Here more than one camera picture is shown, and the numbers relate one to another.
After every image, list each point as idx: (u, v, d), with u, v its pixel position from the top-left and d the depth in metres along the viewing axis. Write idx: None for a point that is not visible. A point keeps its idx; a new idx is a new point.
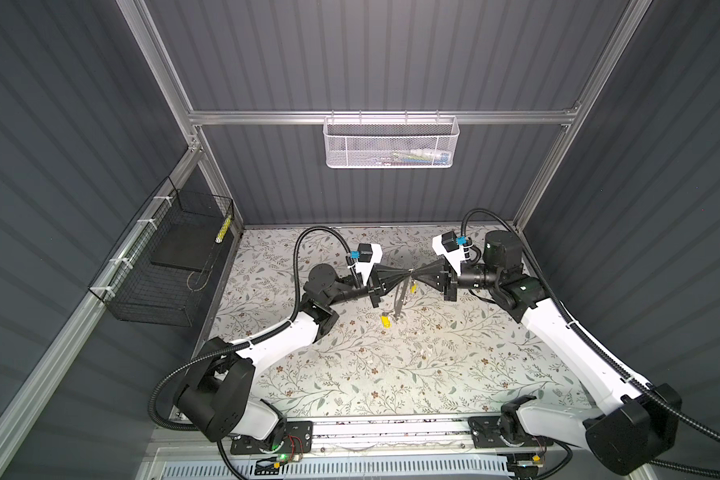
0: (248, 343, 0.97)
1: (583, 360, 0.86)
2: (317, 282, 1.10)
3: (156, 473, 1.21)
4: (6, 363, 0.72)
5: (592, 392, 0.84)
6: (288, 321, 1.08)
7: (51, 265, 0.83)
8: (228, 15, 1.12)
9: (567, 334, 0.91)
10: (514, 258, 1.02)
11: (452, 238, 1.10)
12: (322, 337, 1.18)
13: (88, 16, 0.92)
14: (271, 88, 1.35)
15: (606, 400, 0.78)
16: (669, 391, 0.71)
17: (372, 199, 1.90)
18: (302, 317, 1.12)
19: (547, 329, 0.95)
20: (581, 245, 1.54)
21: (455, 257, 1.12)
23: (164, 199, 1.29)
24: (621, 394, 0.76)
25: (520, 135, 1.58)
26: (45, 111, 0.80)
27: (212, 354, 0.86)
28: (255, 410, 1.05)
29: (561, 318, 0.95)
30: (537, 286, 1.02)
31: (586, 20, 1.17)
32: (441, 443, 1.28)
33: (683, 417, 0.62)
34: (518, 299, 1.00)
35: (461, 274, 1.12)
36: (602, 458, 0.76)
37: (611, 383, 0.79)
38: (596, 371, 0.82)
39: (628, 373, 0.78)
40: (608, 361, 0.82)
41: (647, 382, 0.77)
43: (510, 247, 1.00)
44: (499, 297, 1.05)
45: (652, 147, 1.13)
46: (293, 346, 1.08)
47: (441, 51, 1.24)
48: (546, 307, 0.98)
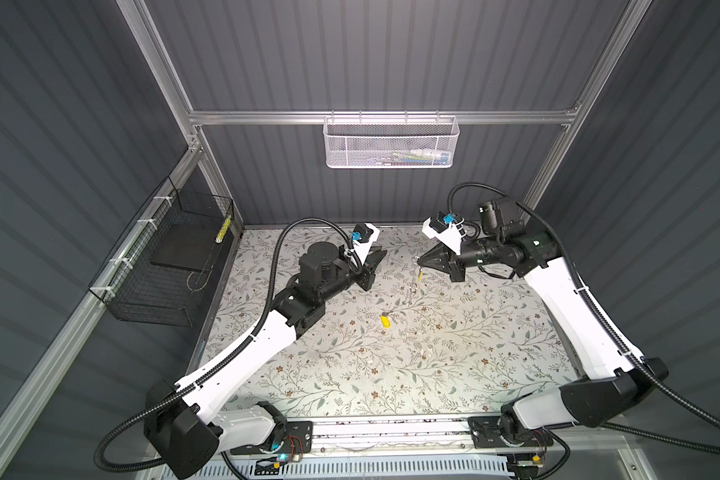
0: (195, 384, 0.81)
1: (583, 328, 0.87)
2: (312, 259, 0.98)
3: (157, 474, 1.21)
4: (6, 363, 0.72)
5: (582, 356, 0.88)
6: (249, 336, 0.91)
7: (50, 266, 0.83)
8: (228, 14, 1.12)
9: (574, 298, 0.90)
10: (510, 215, 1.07)
11: (438, 220, 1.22)
12: (303, 330, 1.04)
13: (88, 16, 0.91)
14: (271, 88, 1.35)
15: (599, 369, 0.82)
16: (659, 363, 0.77)
17: (372, 199, 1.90)
18: (270, 324, 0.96)
19: (554, 292, 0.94)
20: (582, 245, 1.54)
21: (448, 236, 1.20)
23: (164, 199, 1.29)
24: (615, 368, 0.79)
25: (520, 135, 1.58)
26: (45, 112, 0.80)
27: (151, 410, 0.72)
28: (242, 425, 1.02)
29: (571, 282, 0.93)
30: (549, 242, 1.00)
31: (586, 20, 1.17)
32: (441, 442, 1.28)
33: (670, 393, 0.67)
34: (528, 253, 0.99)
35: (462, 251, 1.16)
36: (571, 408, 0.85)
37: (607, 354, 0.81)
38: (594, 341, 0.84)
39: (627, 347, 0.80)
40: (610, 332, 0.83)
41: (641, 355, 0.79)
43: (504, 203, 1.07)
44: (506, 253, 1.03)
45: (652, 147, 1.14)
46: (262, 359, 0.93)
47: (441, 51, 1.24)
48: (557, 266, 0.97)
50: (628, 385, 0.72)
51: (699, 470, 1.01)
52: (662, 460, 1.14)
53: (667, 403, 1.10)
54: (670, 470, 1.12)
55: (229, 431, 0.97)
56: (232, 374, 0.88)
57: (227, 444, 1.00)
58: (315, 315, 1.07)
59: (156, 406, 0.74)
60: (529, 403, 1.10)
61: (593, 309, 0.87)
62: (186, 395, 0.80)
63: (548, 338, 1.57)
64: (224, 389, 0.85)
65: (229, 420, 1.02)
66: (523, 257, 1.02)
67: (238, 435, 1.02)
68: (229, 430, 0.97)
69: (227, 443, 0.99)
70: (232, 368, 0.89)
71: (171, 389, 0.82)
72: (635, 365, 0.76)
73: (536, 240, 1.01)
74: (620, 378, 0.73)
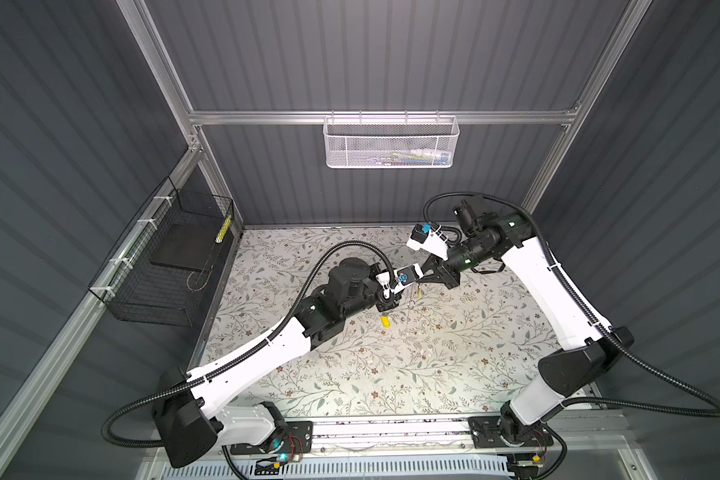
0: (204, 378, 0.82)
1: (557, 303, 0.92)
2: (343, 274, 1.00)
3: (156, 474, 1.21)
4: (6, 363, 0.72)
5: (557, 330, 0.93)
6: (265, 340, 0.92)
7: (51, 266, 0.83)
8: (228, 15, 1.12)
9: (547, 275, 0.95)
10: (482, 208, 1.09)
11: (418, 231, 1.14)
12: (320, 343, 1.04)
13: (87, 15, 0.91)
14: (272, 88, 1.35)
15: (571, 340, 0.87)
16: (625, 332, 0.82)
17: (372, 200, 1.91)
18: (286, 331, 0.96)
19: (528, 270, 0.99)
20: (583, 245, 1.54)
21: (433, 244, 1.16)
23: (164, 199, 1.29)
24: (585, 338, 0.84)
25: (520, 135, 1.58)
26: (45, 112, 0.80)
27: (157, 396, 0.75)
28: (242, 424, 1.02)
29: (544, 260, 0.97)
30: (523, 223, 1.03)
31: (585, 21, 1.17)
32: (441, 442, 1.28)
33: (635, 360, 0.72)
34: (505, 234, 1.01)
35: (449, 256, 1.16)
36: (546, 378, 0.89)
37: (578, 326, 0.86)
38: (567, 313, 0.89)
39: (597, 317, 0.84)
40: (580, 305, 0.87)
41: (608, 325, 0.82)
43: (472, 199, 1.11)
44: (484, 237, 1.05)
45: (653, 146, 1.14)
46: (275, 365, 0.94)
47: (441, 50, 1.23)
48: (531, 247, 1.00)
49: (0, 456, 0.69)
50: (598, 353, 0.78)
51: (699, 471, 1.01)
52: (662, 460, 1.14)
53: (668, 403, 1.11)
54: (669, 469, 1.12)
55: (230, 428, 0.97)
56: (241, 374, 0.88)
57: (225, 440, 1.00)
58: (333, 329, 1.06)
59: (165, 392, 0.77)
60: (521, 398, 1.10)
61: (564, 284, 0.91)
62: (194, 387, 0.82)
63: (548, 339, 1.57)
64: (232, 386, 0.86)
65: (232, 418, 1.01)
66: (501, 239, 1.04)
67: (239, 432, 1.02)
68: (231, 427, 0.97)
69: (227, 438, 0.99)
70: (242, 370, 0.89)
71: (183, 378, 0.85)
72: (602, 334, 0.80)
73: (511, 222, 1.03)
74: (590, 348, 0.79)
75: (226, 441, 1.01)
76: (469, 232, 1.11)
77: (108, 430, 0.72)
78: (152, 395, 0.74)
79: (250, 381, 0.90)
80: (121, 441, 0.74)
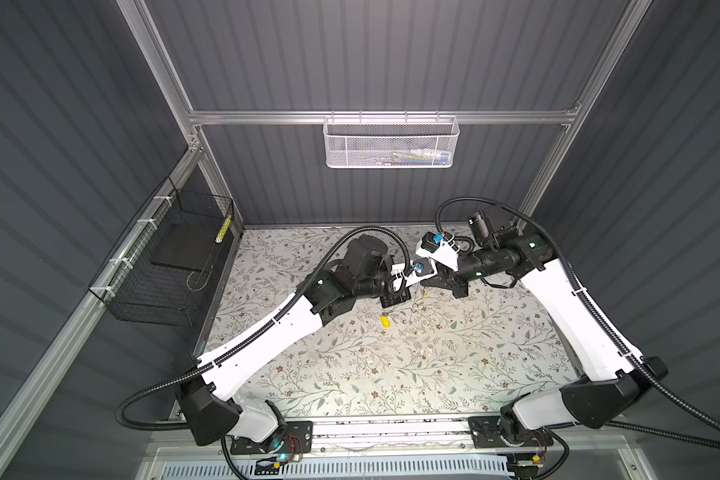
0: (214, 364, 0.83)
1: (584, 331, 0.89)
2: (361, 249, 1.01)
3: (156, 474, 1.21)
4: (6, 362, 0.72)
5: (583, 358, 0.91)
6: (271, 320, 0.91)
7: (51, 266, 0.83)
8: (228, 14, 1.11)
9: (572, 300, 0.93)
10: (500, 222, 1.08)
11: (429, 239, 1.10)
12: (331, 318, 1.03)
13: (87, 14, 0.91)
14: (272, 88, 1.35)
15: (599, 370, 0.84)
16: (659, 363, 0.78)
17: (371, 200, 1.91)
18: (294, 309, 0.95)
19: (554, 296, 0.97)
20: (584, 244, 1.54)
21: (444, 255, 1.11)
23: (164, 199, 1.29)
24: (616, 369, 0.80)
25: (520, 135, 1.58)
26: (45, 112, 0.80)
27: (173, 382, 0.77)
28: (253, 416, 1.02)
29: (569, 284, 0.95)
30: (544, 244, 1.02)
31: (585, 21, 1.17)
32: (441, 442, 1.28)
33: (669, 393, 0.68)
34: (525, 255, 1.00)
35: (459, 266, 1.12)
36: (573, 410, 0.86)
37: (608, 356, 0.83)
38: (595, 343, 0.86)
39: (628, 348, 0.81)
40: (610, 335, 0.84)
41: (640, 355, 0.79)
43: (490, 212, 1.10)
44: (502, 256, 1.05)
45: (653, 147, 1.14)
46: (283, 343, 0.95)
47: (441, 50, 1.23)
48: (554, 271, 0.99)
49: (0, 457, 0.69)
50: (630, 388, 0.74)
51: (699, 471, 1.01)
52: (662, 460, 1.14)
53: (668, 403, 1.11)
54: (670, 470, 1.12)
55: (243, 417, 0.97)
56: (250, 359, 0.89)
57: (234, 431, 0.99)
58: (342, 304, 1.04)
59: (176, 378, 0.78)
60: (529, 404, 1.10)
61: (593, 312, 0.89)
62: (203, 372, 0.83)
63: (547, 339, 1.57)
64: (242, 370, 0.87)
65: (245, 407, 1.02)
66: (520, 260, 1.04)
67: (248, 424, 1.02)
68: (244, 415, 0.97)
69: (236, 428, 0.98)
70: (249, 353, 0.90)
71: (193, 364, 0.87)
72: (635, 367, 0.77)
73: (531, 242, 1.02)
74: (622, 381, 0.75)
75: (236, 432, 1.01)
76: (483, 244, 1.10)
77: (123, 421, 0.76)
78: (169, 379, 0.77)
79: (259, 364, 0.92)
80: (135, 425, 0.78)
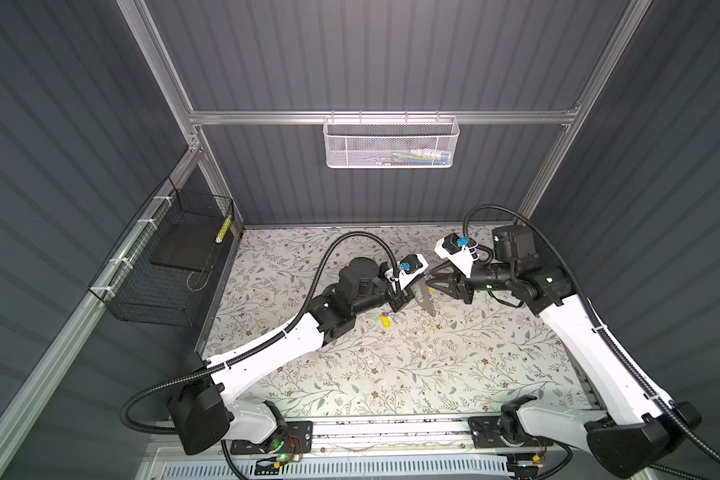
0: (224, 364, 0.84)
1: (605, 371, 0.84)
2: (352, 273, 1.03)
3: (156, 474, 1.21)
4: (6, 363, 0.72)
5: (607, 399, 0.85)
6: (282, 331, 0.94)
7: (51, 266, 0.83)
8: (228, 14, 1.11)
9: (592, 338, 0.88)
10: (526, 246, 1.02)
11: (452, 241, 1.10)
12: (333, 339, 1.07)
13: (86, 13, 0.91)
14: (271, 88, 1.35)
15: (626, 413, 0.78)
16: (689, 409, 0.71)
17: (372, 200, 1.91)
18: (301, 325, 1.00)
19: (572, 332, 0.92)
20: (584, 243, 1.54)
21: (460, 259, 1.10)
23: (164, 199, 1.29)
24: (642, 412, 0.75)
25: (520, 136, 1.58)
26: (45, 112, 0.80)
27: (175, 382, 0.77)
28: (249, 420, 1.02)
29: (589, 321, 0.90)
30: (562, 278, 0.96)
31: (584, 22, 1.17)
32: (441, 442, 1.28)
33: (698, 443, 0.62)
34: (542, 292, 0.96)
35: (472, 274, 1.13)
36: (600, 456, 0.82)
37: (634, 398, 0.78)
38: (618, 383, 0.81)
39: (654, 390, 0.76)
40: (634, 375, 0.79)
41: (670, 400, 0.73)
43: (518, 233, 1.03)
44: (520, 289, 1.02)
45: (652, 146, 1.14)
46: (288, 356, 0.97)
47: (441, 50, 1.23)
48: (573, 307, 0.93)
49: None
50: (658, 432, 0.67)
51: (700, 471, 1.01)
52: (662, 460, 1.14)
53: None
54: None
55: (238, 421, 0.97)
56: (258, 364, 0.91)
57: (231, 434, 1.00)
58: (345, 326, 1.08)
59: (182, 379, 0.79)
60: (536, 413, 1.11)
61: (615, 352, 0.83)
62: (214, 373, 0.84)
63: (547, 339, 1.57)
64: (249, 375, 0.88)
65: (241, 412, 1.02)
66: (537, 294, 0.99)
67: (245, 427, 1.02)
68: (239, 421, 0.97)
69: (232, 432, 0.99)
70: (258, 358, 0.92)
71: (203, 364, 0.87)
72: (662, 411, 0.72)
73: (549, 276, 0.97)
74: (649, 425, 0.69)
75: (233, 435, 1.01)
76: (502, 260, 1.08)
77: (125, 415, 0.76)
78: (171, 380, 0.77)
79: (266, 371, 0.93)
80: (134, 424, 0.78)
